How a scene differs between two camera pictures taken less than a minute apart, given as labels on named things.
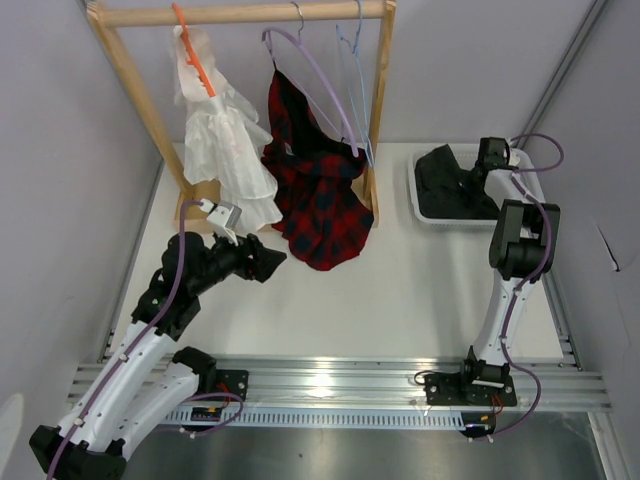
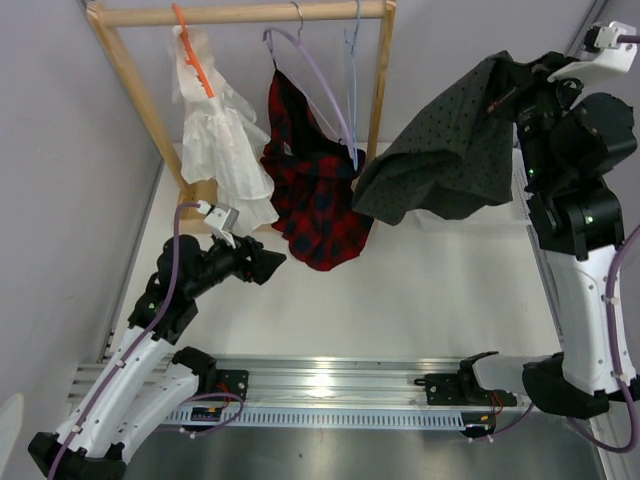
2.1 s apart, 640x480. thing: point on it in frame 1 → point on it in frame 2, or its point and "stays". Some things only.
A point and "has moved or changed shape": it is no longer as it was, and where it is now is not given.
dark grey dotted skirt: x=446 y=188 has moved or changed shape
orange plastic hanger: x=193 y=58 stays
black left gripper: x=264 y=261 stays
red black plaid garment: x=319 y=212 stays
